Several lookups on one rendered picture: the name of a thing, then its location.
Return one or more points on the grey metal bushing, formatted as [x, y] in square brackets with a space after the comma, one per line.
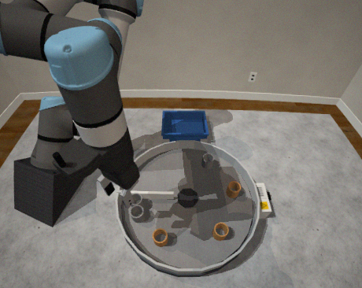
[207, 160]
[138, 196]
[137, 208]

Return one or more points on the blue square crate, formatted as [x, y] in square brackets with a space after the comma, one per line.
[184, 125]

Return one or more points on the grey round turntable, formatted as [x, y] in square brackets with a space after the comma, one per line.
[190, 213]

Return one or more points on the bronze bushing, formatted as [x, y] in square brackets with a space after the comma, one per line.
[160, 231]
[235, 185]
[222, 226]

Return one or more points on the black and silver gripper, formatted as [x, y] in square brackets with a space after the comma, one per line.
[113, 152]

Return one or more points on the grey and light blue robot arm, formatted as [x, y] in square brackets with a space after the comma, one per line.
[80, 59]

